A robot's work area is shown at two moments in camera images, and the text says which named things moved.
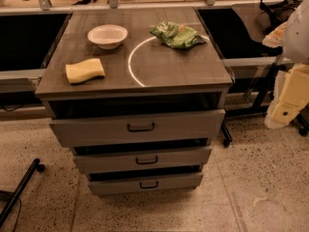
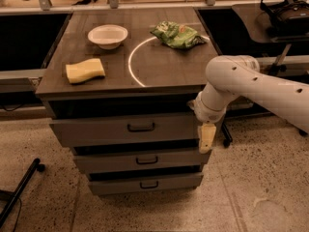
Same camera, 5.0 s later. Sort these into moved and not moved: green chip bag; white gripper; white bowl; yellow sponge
Moved: white gripper
Not moved: yellow sponge; green chip bag; white bowl
